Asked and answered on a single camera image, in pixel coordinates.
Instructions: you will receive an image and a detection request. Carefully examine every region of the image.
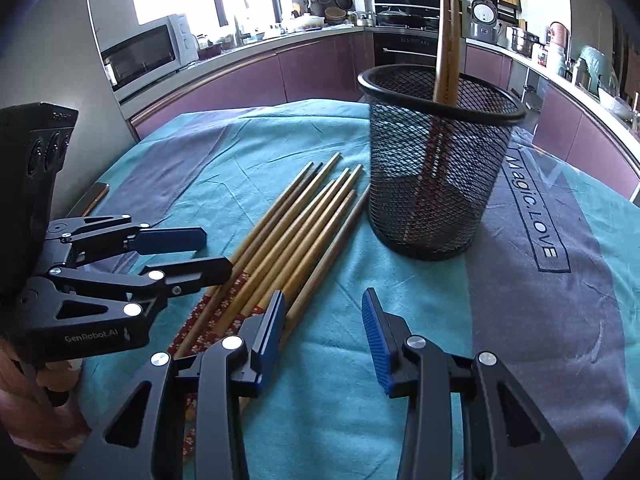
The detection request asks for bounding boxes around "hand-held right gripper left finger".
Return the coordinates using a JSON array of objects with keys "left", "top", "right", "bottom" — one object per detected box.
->
[{"left": 62, "top": 290, "right": 288, "bottom": 480}]

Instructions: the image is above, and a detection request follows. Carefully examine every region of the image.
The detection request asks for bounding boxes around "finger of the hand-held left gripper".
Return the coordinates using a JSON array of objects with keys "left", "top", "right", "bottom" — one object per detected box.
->
[
  {"left": 47, "top": 256, "right": 234, "bottom": 306},
  {"left": 45, "top": 214, "right": 207, "bottom": 267}
]

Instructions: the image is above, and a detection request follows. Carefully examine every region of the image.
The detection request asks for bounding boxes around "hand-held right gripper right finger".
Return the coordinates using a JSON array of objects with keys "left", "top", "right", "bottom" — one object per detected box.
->
[{"left": 361, "top": 287, "right": 586, "bottom": 480}]

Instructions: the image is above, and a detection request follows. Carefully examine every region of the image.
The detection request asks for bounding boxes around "bundle of wooden chopsticks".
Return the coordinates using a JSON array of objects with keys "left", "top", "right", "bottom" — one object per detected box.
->
[{"left": 167, "top": 152, "right": 372, "bottom": 468}]

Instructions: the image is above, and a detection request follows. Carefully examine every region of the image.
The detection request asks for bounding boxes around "black mesh utensil holder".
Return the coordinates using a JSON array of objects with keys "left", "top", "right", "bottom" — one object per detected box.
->
[{"left": 357, "top": 64, "right": 528, "bottom": 262}]

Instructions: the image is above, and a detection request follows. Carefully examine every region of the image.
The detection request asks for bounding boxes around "red-patterned wooden chopstick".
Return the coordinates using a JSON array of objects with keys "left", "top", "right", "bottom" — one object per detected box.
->
[
  {"left": 427, "top": 0, "right": 463, "bottom": 196},
  {"left": 405, "top": 0, "right": 452, "bottom": 241}
]

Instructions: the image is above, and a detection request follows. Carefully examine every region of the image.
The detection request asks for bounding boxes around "person's left hand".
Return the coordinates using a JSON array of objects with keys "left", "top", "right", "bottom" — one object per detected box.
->
[{"left": 0, "top": 347, "right": 93, "bottom": 453}]

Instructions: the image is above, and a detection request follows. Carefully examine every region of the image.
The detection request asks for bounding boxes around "smartphone with brown edge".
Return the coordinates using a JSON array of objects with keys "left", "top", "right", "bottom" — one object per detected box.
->
[{"left": 65, "top": 182, "right": 111, "bottom": 218}]

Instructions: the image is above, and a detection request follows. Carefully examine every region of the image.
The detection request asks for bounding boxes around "grey refrigerator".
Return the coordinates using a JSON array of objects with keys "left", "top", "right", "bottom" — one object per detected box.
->
[{"left": 0, "top": 0, "right": 143, "bottom": 221}]

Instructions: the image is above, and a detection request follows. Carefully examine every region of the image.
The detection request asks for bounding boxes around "teal and grey tablecloth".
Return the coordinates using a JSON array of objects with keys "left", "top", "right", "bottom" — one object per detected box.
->
[{"left": 75, "top": 97, "right": 640, "bottom": 480}]

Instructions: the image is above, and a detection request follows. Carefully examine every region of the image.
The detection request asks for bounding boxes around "white microwave oven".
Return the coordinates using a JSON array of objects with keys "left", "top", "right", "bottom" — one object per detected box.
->
[{"left": 100, "top": 14, "right": 200, "bottom": 92}]

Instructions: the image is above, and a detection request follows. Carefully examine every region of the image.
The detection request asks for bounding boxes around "purple kitchen base cabinet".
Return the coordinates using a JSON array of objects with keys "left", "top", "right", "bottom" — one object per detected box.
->
[
  {"left": 131, "top": 32, "right": 376, "bottom": 141},
  {"left": 465, "top": 45, "right": 640, "bottom": 191}
]

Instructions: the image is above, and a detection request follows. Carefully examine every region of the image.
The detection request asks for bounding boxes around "steel kitchen faucet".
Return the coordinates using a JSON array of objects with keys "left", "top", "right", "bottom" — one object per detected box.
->
[{"left": 234, "top": 0, "right": 252, "bottom": 46}]

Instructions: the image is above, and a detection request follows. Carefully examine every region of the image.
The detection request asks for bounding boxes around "white kitchen countertop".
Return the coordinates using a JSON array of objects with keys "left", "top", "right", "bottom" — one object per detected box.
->
[{"left": 117, "top": 25, "right": 640, "bottom": 171}]

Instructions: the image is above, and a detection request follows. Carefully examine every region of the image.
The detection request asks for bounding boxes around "black integrated stove oven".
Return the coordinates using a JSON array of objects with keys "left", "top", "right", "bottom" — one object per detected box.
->
[{"left": 372, "top": 0, "right": 468, "bottom": 68}]

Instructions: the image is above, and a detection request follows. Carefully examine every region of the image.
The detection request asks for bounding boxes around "black lidded wok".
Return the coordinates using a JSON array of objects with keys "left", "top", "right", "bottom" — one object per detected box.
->
[{"left": 376, "top": 6, "right": 416, "bottom": 28}]

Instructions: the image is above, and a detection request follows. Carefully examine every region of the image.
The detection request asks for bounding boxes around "stainless steel pot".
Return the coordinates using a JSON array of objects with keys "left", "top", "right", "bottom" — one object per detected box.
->
[{"left": 510, "top": 27, "right": 541, "bottom": 56}]

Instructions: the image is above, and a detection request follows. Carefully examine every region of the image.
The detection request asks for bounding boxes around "silver rice cooker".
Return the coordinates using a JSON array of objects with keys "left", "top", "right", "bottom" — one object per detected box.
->
[{"left": 467, "top": 0, "right": 503, "bottom": 43}]

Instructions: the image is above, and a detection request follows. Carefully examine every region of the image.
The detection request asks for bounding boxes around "green air fryer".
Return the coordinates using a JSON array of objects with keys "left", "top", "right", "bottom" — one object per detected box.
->
[{"left": 580, "top": 45, "right": 615, "bottom": 87}]

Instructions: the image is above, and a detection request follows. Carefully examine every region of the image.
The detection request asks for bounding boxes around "pink electric kettle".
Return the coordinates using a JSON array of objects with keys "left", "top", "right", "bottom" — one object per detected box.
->
[{"left": 547, "top": 21, "right": 571, "bottom": 50}]

